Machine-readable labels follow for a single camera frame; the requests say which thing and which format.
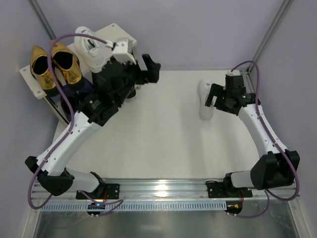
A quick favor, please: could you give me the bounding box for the black loafer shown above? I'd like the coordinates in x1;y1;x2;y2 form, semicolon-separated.
126;86;136;99

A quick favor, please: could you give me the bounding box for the white sneaker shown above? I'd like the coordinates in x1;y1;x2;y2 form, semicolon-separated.
74;36;113;73
197;78;215;121

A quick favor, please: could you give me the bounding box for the purple loafer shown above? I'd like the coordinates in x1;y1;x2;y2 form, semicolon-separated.
60;85;80;121
78;78;95;95

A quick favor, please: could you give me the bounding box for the gold loafer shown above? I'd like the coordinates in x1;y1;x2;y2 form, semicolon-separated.
51;40;85;91
30;45;59;97

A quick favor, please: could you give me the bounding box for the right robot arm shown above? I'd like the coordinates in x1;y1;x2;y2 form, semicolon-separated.
205;73;300;191

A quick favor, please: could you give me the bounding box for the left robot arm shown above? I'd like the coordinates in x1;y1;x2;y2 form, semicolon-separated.
25;54;161;199

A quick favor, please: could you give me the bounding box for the white two-tier shoe shelf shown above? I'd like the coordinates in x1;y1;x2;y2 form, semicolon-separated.
19;23;137;125

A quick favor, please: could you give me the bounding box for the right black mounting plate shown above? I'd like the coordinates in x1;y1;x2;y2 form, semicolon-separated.
205;180;253;198

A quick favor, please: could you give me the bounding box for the black mounting plate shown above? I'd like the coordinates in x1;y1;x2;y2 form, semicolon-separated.
85;183;120;200
205;180;253;198

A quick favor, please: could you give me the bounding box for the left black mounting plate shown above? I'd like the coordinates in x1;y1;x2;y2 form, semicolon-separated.
85;183;120;200

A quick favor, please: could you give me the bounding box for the right black controller board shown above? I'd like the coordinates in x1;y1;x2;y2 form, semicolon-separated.
224;203;243;217

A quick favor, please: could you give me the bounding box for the black controller board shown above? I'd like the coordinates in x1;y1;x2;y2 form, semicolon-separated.
87;202;106;218
224;203;243;217

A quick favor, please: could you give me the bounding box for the left black controller board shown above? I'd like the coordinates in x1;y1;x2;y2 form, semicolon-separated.
87;202;106;218

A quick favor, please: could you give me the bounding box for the right aluminium floor rail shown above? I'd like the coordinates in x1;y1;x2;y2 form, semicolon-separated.
239;69;274;149

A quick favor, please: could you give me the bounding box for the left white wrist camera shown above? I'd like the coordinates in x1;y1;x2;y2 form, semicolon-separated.
105;38;137;64

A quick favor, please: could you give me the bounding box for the right aluminium frame post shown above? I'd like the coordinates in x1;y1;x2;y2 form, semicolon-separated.
253;0;294;63

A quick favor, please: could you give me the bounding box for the aluminium frame post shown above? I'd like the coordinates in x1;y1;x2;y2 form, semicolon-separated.
253;0;294;63
28;0;56;43

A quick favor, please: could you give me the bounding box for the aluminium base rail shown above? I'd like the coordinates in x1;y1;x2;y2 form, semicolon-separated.
29;178;301;202

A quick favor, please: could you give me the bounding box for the left aluminium frame post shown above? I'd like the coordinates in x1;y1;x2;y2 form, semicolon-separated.
28;0;56;43

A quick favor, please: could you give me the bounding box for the slotted grey cable duct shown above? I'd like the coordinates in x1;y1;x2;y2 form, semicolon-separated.
41;200;227;212

